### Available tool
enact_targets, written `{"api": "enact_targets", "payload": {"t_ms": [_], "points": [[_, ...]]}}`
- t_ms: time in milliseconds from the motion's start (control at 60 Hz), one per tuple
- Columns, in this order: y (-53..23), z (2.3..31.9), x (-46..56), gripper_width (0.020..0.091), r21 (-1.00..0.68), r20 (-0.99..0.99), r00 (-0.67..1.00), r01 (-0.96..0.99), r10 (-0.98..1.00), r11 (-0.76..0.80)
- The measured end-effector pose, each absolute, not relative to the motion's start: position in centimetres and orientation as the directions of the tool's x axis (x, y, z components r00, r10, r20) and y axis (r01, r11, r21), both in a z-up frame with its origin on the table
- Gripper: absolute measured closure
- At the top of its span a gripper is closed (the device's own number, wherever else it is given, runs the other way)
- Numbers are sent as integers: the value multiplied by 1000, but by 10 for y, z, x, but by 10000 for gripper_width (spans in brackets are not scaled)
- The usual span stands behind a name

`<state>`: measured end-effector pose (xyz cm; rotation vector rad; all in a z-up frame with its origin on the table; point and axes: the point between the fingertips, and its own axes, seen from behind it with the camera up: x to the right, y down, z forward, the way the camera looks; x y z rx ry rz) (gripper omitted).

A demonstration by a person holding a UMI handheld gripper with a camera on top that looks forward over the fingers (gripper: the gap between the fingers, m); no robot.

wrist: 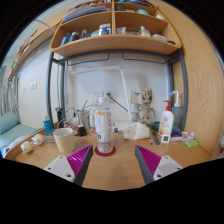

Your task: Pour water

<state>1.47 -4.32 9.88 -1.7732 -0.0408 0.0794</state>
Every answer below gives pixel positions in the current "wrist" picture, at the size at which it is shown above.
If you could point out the teal pillow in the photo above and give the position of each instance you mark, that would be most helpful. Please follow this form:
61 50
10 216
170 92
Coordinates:
8 121

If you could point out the bed with teal sheet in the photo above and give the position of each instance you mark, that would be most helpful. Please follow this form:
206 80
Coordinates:
15 136

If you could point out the long wooden wall shelf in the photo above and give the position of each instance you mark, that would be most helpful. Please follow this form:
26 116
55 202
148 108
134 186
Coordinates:
33 43

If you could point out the blue tube white cap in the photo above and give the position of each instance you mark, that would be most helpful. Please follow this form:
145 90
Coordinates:
47 126

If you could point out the white desk lamp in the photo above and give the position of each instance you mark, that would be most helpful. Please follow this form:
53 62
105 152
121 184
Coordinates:
125 90

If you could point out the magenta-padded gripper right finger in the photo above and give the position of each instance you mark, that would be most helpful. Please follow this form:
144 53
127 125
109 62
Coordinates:
149 160

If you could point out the dark green bowl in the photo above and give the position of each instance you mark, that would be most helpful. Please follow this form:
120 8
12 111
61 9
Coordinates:
155 126

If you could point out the small white digital thermometer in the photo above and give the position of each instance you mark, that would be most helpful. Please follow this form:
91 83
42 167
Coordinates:
165 138

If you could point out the flat round red coaster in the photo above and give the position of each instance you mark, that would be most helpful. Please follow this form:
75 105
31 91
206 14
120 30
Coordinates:
97 153

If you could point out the cream ceramic mug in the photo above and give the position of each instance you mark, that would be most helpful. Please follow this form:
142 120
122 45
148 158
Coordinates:
64 141

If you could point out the wooden wardrobe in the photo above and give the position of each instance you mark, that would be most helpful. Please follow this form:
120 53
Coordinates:
203 86

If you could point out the round white wrapped bun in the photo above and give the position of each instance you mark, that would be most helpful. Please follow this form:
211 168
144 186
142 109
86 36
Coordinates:
26 147
38 139

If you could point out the small black adapter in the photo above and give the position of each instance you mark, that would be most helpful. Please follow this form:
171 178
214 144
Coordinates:
81 131

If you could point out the wooden tree figurine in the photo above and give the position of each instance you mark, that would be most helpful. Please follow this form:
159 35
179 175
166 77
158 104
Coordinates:
146 108

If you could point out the blue bottle white nozzle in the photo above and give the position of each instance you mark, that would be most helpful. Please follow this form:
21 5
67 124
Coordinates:
177 115

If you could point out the grey metal desk frame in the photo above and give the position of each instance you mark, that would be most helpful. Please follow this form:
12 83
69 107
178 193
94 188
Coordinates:
184 93

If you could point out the clear plastic water bottle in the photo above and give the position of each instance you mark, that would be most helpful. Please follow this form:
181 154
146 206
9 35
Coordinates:
104 130

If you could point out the wooden shelf unit with items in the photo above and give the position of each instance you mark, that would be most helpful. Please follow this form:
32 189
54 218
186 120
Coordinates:
115 41

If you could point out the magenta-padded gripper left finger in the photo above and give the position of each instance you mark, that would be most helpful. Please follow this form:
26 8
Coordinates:
79 161

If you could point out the small green dish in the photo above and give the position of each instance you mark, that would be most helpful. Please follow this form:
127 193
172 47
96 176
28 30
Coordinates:
192 143

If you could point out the blue lidded jar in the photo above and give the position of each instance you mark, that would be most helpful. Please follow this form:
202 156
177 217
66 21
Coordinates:
176 133

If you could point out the white pump bottle red top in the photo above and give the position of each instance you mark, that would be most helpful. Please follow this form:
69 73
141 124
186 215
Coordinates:
166 121

